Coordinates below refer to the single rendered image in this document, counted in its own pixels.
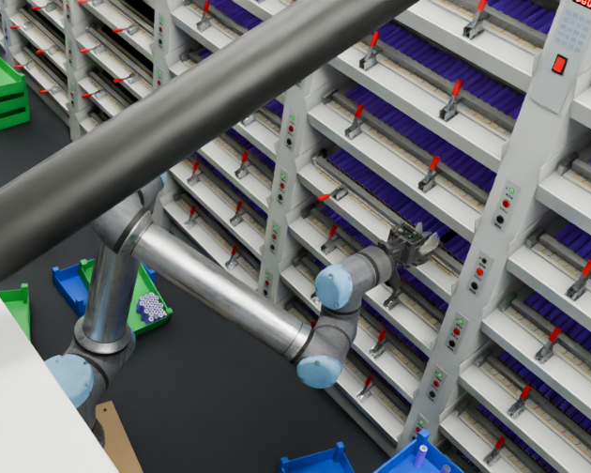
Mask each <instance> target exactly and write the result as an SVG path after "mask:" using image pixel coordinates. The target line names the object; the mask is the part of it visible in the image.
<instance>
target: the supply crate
mask: <svg viewBox="0 0 591 473"><path fill-rule="evenodd" d="M429 435H430V433H429V432H427V431H426V430H425V429H422V430H421V431H420V432H418V435H417V439H414V440H413V441H412V442H411V443H409V444H408V445H407V446H406V447H404V448H403V449H402V450H400V451H399V452H398V453H397V454H395V455H394V456H393V457H392V458H390V459H389V460H388V461H387V462H385V463H384V464H383V465H381V466H380V467H379V468H378V469H376V470H375V471H374V472H373V473H440V471H441V469H442V467H443V465H449V466H450V472H449V473H464V472H463V471H461V470H460V469H459V468H458V467H457V466H456V465H454V464H453V463H452V462H451V461H450V460H449V459H448V458H447V457H446V456H445V455H444V454H443V453H442V452H441V451H439V450H438V449H437V448H436V447H435V446H434V445H432V444H431V443H430V442H429V441H428V438H429ZM421 445H424V446H426V447H427V448H428V450H427V452H426V455H425V457H424V460H423V462H422V464H421V467H420V468H416V467H414V465H413V462H414V461H415V458H416V456H417V452H418V449H419V447H420V446H421Z"/></svg>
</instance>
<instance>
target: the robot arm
mask: <svg viewBox="0 0 591 473"><path fill-rule="evenodd" d="M166 178H167V176H166V172H165V173H164V174H162V175H160V176H159V177H157V178H156V179H154V180H153V181H151V182H150V183H148V184H147V185H146V186H144V187H143V188H141V189H140V190H138V191H136V192H135V193H133V194H132V195H131V196H130V197H128V198H127V199H125V200H124V201H122V202H121V203H119V204H118V205H116V206H114V207H113V208H111V209H110V210H108V211H107V212H105V213H104V214H102V215H101V216H100V217H98V218H97V219H95V220H94V221H92V222H91V223H92V226H93V228H94V230H95V232H96V233H97V235H98V244H97V249H96V254H95V260H94V265H93V270H92V276H91V282H90V286H89V292H88V298H87V302H86V308H85V314H84V315H83V316H82V317H81V318H80V319H79V320H78V321H77V323H76V325H75V328H74V333H73V339H72V343H71V345H70V347H69V348H68V350H67V351H66V352H65V353H64V355H63V356H60V355H58V356H55V357H52V358H50V359H47V360H46V361H44V363H45V364H46V366H47V367H48V369H49V370H50V372H51V373H52V375H53V377H54V378H55V380H56V381H57V382H58V384H59V385H60V387H61V388H62V390H63V391H64V392H65V393H66V395H67V396H68V398H69V400H70V401H71V402H72V404H73V405H74V407H75V408H76V410H77V411H78V413H79V414H80V416H81V417H82V419H83V420H84V422H85V423H86V425H87V426H88V428H89V429H90V431H91V432H92V434H93V435H94V437H95V438H96V440H97V441H98V442H99V444H100V445H101V446H102V448H103V449H104V446H105V434H104V430H103V427H102V425H101V424H100V422H99V421H98V419H97V418H96V405H97V403H98V402H99V400H100V398H101V397H102V396H103V394H104V393H105V391H106V390H107V388H108V387H109V386H110V385H111V384H112V382H113V381H114V379H115V377H116V376H117V375H118V373H119V372H120V370H121V369H122V367H123V366H124V365H125V363H126V362H127V361H128V359H129V358H130V356H131V355H132V352H133V350H134V348H135V344H136V338H135V334H134V331H133V329H132V328H131V326H129V324H128V323H127V320H128V316H129V308H130V304H131V300H132V296H133V291H134V287H135V283H136V279H137V275H138V271H139V266H140V263H141V262H142V263H144V264H145V265H147V266H148V267H150V268H152V269H153V270H155V271H156V272H158V274H160V275H161V276H163V277H164V278H166V279H167V280H169V281H170V282H172V283H174V284H175V285H177V286H178V287H180V288H181V289H183V290H184V291H186V292H187V293H189V294H190V295H192V296H193V297H195V298H197V299H198V300H200V301H201V302H203V304H205V305H206V306H208V307H209V308H211V309H212V310H214V311H215V312H217V313H219V314H220V315H222V316H223V317H225V318H226V319H228V320H229V321H231V322H232V323H234V324H235V325H237V326H238V327H240V328H242V329H243V330H245V331H246V332H248V334H250V335H251V336H253V337H254V338H256V339H257V340H259V341H260V342H262V343H264V344H265V345H267V346H268V347H270V348H271V349H273V350H274V351H276V352H277V353H279V354H280V355H282V356H283V357H285V358H286V359H287V360H288V361H289V362H291V363H292V364H294V365H295V366H296V373H297V376H298V378H299V379H300V380H301V381H302V382H303V383H304V384H306V385H308V386H310V387H313V388H317V389H324V388H328V387H330V386H332V385H333V384H334V383H335V382H336V381H337V380H338V377H339V375H340V374H341V371H342V365H343V363H344V361H345V358H346V355H347V352H348V350H349V348H350V346H351V345H352V344H353V343H354V341H355V339H356V335H357V324H358V318H359V313H360V307H361V301H362V296H363V294H365V293H366V292H368V291H370V290H372V288H374V287H376V286H378V285H380V284H381V283H383V282H384V283H385V285H386V286H388V287H391V288H392V289H393V290H394V291H396V290H397V289H398V288H399V287H400V286H401V285H402V283H401V280H400V277H399V274H398V271H397V269H396V267H402V268H410V267H413V266H415V267H417V266H420V265H423V264H425V263H427V262H428V261H429V259H430V258H431V256H432V254H433V253H434V251H435V250H436V248H437V246H438V244H439V240H440V237H437V233H432V232H422V222H420V223H418V224H417V226H416V228H415V229H413V228H412V227H411V226H409V225H408V224H406V223H405V222H403V223H401V224H399V225H397V226H395V227H393V228H391V229H390V230H389V234H388V238H387V242H385V241H384V240H383V239H382V240H380V241H378V245H377V247H375V246H369V247H367V248H365V249H363V250H362V251H360V252H357V253H355V254H353V255H351V256H349V257H347V258H345V259H343V260H341V261H339V262H338V263H336V264H334V265H330V266H328V267H326V268H325V269H324V270H322V271H321V272H320V273H319V274H318V275H317V277H316V280H315V290H316V295H317V297H318V298H319V300H320V301H321V302H322V305H321V311H320V316H319V319H318V321H317V324H316V326H315V328H312V327H311V326H308V325H306V324H304V323H303V322H301V321H300V320H298V319H297V318H295V317H294V316H292V315H291V314H289V313H288V312H286V311H285V310H284V309H283V308H281V307H280V306H278V305H277V304H275V303H274V302H272V301H271V300H269V299H268V298H266V297H264V296H263V295H261V294H260V293H258V292H257V291H255V290H254V289H252V288H251V287H249V286H248V285H246V284H245V283H243V282H242V281H240V280H239V279H238V278H237V277H235V276H234V275H232V274H231V273H229V272H228V271H226V270H225V269H223V268H222V267H220V266H218V265H217V264H215V263H214V262H212V261H211V260H209V259H208V258H206V257H205V256H203V255H202V254H200V253H199V252H197V251H195V250H194V249H193V248H192V247H191V246H189V245H188V244H186V243H185V242H183V241H182V240H180V239H179V238H177V237H176V236H174V235H172V234H171V233H169V232H168V231H166V230H165V229H163V228H162V227H160V226H159V225H157V224H156V223H154V222H153V220H152V217H151V216H152V214H153V210H154V206H155V203H156V198H157V195H158V193H159V191H161V190H162V189H163V188H164V185H165V183H166ZM399 226H400V227H399ZM397 227H398V228H397ZM395 228H396V229H395ZM429 236H431V237H430V238H429ZM425 240H426V241H427V240H428V241H427V242H426V243H425Z"/></svg>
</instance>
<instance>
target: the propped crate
mask: <svg viewBox="0 0 591 473"><path fill-rule="evenodd" d="M94 260H95V259H93V260H90V261H87V262H86V260H85V259H83V260H81V261H80V264H79V267H78V270H77V273H78V274H79V276H80V278H81V280H82V282H83V284H84V286H85V288H86V290H87V292H89V286H90V282H91V276H92V270H93V265H94ZM151 292H152V293H154V294H155V296H159V303H162V304H163V308H162V309H163V310H164V311H165V312H166V314H167V315H166V317H164V318H161V319H160V320H157V321H155V322H153V323H150V324H148V325H145V321H141V314H140V313H136V310H137V308H136V305H137V303H138V300H139V298H140V297H144V295H149V293H151ZM172 314H173V311H172V309H171V308H169V309H168V308H167V306H166V304H165V303H164V301H163V299H162V298H161V296H160V294H159V292H158V290H157V288H156V287H155V285H154V284H153V282H152V281H151V279H150V277H149V276H148V274H147V272H146V270H145V269H144V266H143V265H142V263H140V266H139V271H138V275H137V279H136V283H135V287H134V291H133V296H132V300H131V304H130V308H129V316H128V320H127V323H128V324H129V326H131V328H132V329H133V331H134V334H135V336H137V335H139V334H142V333H144V332H146V331H148V330H150V329H152V328H156V327H158V326H161V325H163V324H165V323H168V321H169V319H170V318H171V316H172Z"/></svg>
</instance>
